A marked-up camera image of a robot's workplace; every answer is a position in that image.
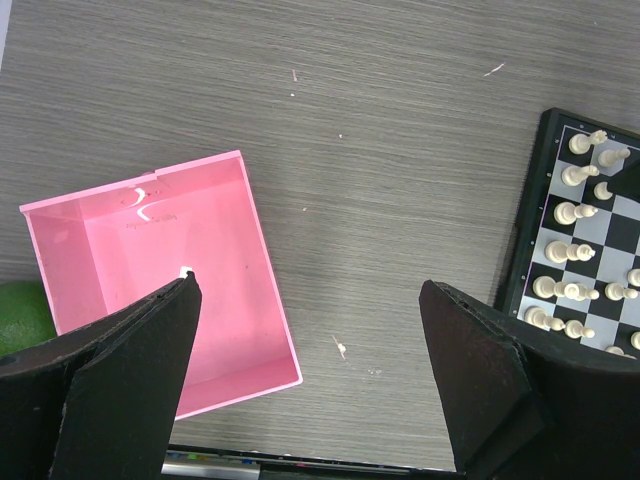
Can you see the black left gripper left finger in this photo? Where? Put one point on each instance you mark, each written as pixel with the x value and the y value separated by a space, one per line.
pixel 100 401

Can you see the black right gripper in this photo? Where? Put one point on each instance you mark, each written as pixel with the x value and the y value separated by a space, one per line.
pixel 626 182

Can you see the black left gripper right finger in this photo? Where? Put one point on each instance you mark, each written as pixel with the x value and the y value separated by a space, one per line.
pixel 522 403

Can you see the black and white chessboard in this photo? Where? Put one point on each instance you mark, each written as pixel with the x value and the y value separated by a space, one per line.
pixel 594 303

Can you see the white rook piece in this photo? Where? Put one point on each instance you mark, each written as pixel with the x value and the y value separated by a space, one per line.
pixel 581 143

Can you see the pink open box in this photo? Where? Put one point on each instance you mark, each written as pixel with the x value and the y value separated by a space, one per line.
pixel 99 250

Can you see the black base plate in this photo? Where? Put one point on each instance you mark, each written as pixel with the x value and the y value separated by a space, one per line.
pixel 191 462

